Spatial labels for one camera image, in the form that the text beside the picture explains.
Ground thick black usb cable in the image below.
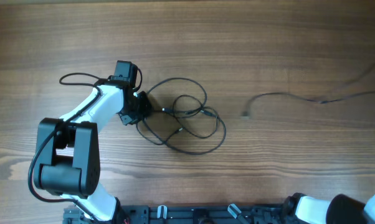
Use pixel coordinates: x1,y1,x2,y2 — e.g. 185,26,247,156
136,77,227,156

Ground thin black usb cable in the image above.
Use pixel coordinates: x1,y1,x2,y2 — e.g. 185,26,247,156
240,58,375,120

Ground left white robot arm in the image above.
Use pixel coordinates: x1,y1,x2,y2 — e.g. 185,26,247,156
27,60,151,223

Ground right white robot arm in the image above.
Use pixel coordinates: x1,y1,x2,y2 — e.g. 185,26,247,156
280,193,375,224

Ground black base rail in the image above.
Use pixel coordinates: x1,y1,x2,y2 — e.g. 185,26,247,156
62,203,300,224

